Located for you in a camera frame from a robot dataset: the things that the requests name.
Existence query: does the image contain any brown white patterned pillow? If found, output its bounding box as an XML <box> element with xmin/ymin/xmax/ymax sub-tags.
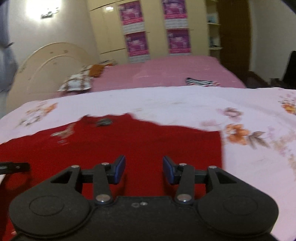
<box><xmin>58</xmin><ymin>65</ymin><xmax>92</xmax><ymax>92</ymax></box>

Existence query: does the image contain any black chair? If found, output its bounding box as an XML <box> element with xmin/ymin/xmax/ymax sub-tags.
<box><xmin>282</xmin><ymin>51</ymin><xmax>296</xmax><ymax>89</ymax></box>

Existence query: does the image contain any cream open shelf unit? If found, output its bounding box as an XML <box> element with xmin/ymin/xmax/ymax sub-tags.
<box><xmin>205</xmin><ymin>0</ymin><xmax>222</xmax><ymax>60</ymax></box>

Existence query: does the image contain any cream curved headboard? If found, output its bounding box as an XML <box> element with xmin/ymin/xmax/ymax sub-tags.
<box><xmin>6</xmin><ymin>42</ymin><xmax>94</xmax><ymax>113</ymax></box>

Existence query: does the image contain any purple poster lower left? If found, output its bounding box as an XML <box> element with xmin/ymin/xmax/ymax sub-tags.
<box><xmin>125</xmin><ymin>32</ymin><xmax>149</xmax><ymax>57</ymax></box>

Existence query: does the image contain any orange brown cushion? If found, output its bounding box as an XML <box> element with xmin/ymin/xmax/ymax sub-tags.
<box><xmin>88</xmin><ymin>63</ymin><xmax>113</xmax><ymax>78</ymax></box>

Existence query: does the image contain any purple poster lower right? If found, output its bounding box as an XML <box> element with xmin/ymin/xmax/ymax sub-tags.
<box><xmin>167</xmin><ymin>29</ymin><xmax>191</xmax><ymax>54</ymax></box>

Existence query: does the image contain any black white striped garment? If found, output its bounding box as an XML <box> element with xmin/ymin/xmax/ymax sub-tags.
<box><xmin>185</xmin><ymin>78</ymin><xmax>220</xmax><ymax>87</ymax></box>

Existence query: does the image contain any cream wardrobe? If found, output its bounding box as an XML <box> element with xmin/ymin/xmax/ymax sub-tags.
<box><xmin>87</xmin><ymin>1</ymin><xmax>209</xmax><ymax>64</ymax></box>

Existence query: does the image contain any brown wooden door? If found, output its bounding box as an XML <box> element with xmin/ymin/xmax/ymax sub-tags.
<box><xmin>217</xmin><ymin>0</ymin><xmax>251</xmax><ymax>82</ymax></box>

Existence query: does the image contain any wall lamp fixture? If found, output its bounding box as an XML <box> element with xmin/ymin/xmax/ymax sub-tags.
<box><xmin>41</xmin><ymin>8</ymin><xmax>60</xmax><ymax>19</ymax></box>

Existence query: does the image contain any grey curtain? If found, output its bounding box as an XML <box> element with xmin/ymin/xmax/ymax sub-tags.
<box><xmin>1</xmin><ymin>1</ymin><xmax>18</xmax><ymax>92</ymax></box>

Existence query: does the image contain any white floral bedsheet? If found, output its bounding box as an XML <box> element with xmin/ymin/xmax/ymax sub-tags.
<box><xmin>1</xmin><ymin>86</ymin><xmax>295</xmax><ymax>240</ymax></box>

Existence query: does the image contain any pink bedspread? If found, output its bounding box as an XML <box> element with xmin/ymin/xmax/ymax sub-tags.
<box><xmin>54</xmin><ymin>55</ymin><xmax>246</xmax><ymax>98</ymax></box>

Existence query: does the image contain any purple poster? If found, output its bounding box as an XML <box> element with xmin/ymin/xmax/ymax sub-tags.
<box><xmin>118</xmin><ymin>1</ymin><xmax>144</xmax><ymax>26</ymax></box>
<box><xmin>162</xmin><ymin>0</ymin><xmax>188</xmax><ymax>20</ymax></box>
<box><xmin>167</xmin><ymin>29</ymin><xmax>191</xmax><ymax>54</ymax></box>
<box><xmin>125</xmin><ymin>32</ymin><xmax>149</xmax><ymax>57</ymax></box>

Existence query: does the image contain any red knit sweater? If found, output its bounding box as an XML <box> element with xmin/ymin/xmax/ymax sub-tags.
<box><xmin>1</xmin><ymin>114</ymin><xmax>222</xmax><ymax>240</ymax></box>

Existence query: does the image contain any purple poster upper left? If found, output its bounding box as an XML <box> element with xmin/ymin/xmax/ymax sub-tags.
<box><xmin>118</xmin><ymin>1</ymin><xmax>144</xmax><ymax>26</ymax></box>

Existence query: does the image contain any purple poster upper right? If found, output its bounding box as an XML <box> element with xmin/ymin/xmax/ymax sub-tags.
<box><xmin>162</xmin><ymin>0</ymin><xmax>188</xmax><ymax>20</ymax></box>

